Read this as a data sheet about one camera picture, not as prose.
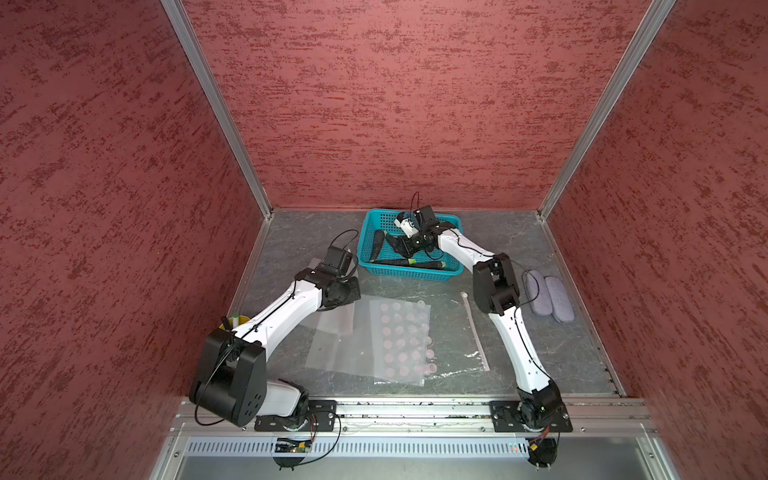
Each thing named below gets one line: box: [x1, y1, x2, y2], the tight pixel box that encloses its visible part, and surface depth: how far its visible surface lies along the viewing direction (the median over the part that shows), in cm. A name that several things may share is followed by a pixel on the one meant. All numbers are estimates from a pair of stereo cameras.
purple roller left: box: [526, 269, 552, 316], surface depth 96 cm
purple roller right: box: [545, 276, 575, 323], surface depth 94 cm
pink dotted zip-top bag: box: [369, 299, 437, 387], surface depth 89 cm
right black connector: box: [525, 437, 557, 467], surface depth 72 cm
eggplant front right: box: [414, 261, 446, 270], surface depth 102 cm
